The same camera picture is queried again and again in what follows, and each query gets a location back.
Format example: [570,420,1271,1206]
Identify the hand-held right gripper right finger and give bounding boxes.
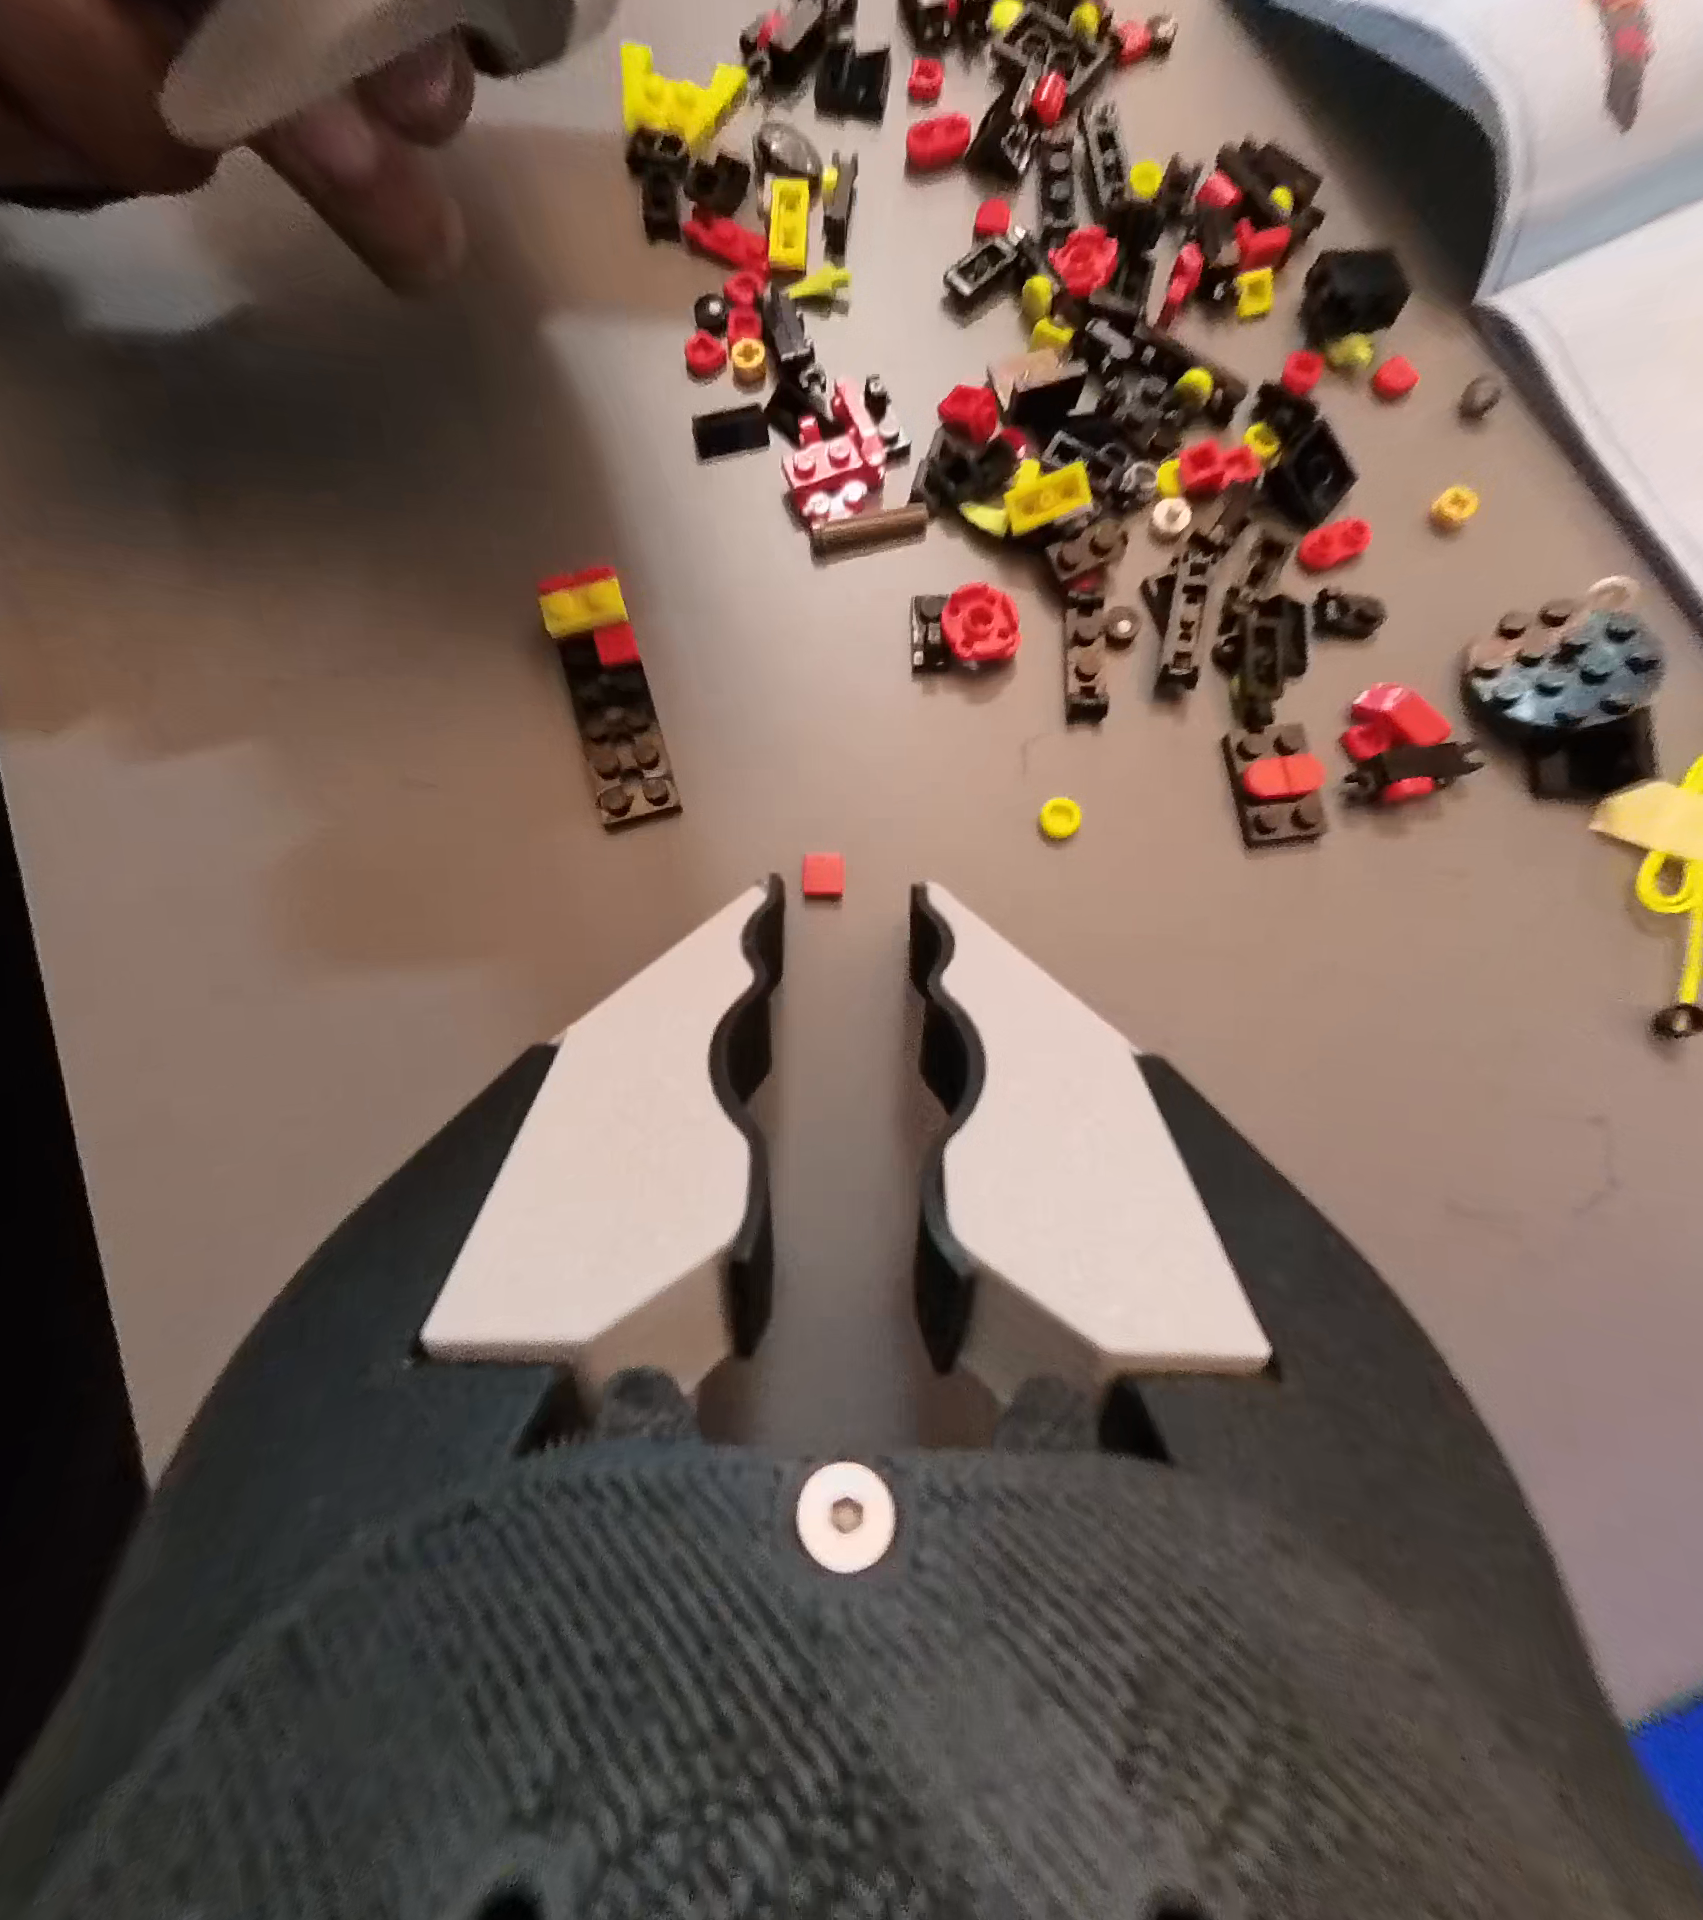
[908,880,1273,1405]

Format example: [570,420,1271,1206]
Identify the person's left hand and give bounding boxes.
[0,0,482,296]

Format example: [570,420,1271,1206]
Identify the lego instruction booklet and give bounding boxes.
[1233,0,1703,731]

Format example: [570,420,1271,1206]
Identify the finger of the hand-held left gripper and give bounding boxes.
[158,0,616,151]

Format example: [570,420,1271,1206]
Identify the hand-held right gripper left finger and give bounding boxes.
[420,877,788,1399]

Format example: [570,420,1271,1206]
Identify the pile of loose lego pieces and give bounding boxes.
[618,0,1703,1044]

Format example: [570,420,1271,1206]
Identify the black beam lego assembly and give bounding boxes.
[538,565,686,834]

